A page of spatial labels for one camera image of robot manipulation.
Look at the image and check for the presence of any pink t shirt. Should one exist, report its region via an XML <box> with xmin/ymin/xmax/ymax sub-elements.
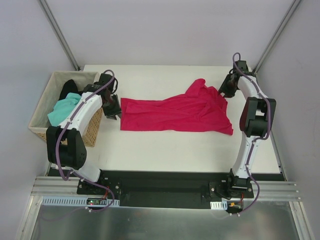
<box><xmin>120</xmin><ymin>78</ymin><xmax>234</xmax><ymax>136</ymax></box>

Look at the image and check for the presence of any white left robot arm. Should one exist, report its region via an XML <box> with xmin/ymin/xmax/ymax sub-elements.
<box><xmin>46</xmin><ymin>69</ymin><xmax>122</xmax><ymax>195</ymax></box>

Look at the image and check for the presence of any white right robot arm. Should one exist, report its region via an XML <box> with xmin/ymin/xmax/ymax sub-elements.
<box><xmin>218</xmin><ymin>59</ymin><xmax>277</xmax><ymax>198</ymax></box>

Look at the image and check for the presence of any black t shirt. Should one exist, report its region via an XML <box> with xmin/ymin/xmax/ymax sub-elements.
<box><xmin>59</xmin><ymin>79</ymin><xmax>83</xmax><ymax>100</ymax></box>

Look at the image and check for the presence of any teal t shirt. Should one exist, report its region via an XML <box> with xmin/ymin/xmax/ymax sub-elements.
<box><xmin>47</xmin><ymin>92</ymin><xmax>81</xmax><ymax>127</ymax></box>

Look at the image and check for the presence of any wicker laundry basket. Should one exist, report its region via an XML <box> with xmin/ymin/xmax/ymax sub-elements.
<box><xmin>28</xmin><ymin>71</ymin><xmax>103</xmax><ymax>147</ymax></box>

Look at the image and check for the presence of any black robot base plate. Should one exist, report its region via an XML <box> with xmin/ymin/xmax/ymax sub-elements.
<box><xmin>76</xmin><ymin>170</ymin><xmax>259</xmax><ymax>209</ymax></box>

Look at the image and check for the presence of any left white cable duct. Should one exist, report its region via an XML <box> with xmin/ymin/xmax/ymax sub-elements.
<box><xmin>42</xmin><ymin>196</ymin><xmax>120</xmax><ymax>208</ymax></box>

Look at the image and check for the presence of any white cable duct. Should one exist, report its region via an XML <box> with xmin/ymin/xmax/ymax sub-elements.
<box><xmin>210</xmin><ymin>201</ymin><xmax>228</xmax><ymax>211</ymax></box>
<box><xmin>42</xmin><ymin>196</ymin><xmax>120</xmax><ymax>208</ymax></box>

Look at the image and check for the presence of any right aluminium frame post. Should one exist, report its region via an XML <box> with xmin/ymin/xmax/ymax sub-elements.
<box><xmin>253</xmin><ymin>0</ymin><xmax>303</xmax><ymax>74</ymax></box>

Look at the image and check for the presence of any aluminium frame post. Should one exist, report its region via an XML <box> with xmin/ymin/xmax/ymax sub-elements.
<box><xmin>253</xmin><ymin>0</ymin><xmax>303</xmax><ymax>74</ymax></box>
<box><xmin>37</xmin><ymin>0</ymin><xmax>81</xmax><ymax>71</ymax></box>

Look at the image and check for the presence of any right white cable duct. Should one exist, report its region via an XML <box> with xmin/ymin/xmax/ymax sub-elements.
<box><xmin>210</xmin><ymin>201</ymin><xmax>228</xmax><ymax>211</ymax></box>

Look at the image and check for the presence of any left aluminium frame post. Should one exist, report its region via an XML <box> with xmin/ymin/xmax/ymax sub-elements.
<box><xmin>37</xmin><ymin>0</ymin><xmax>81</xmax><ymax>71</ymax></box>

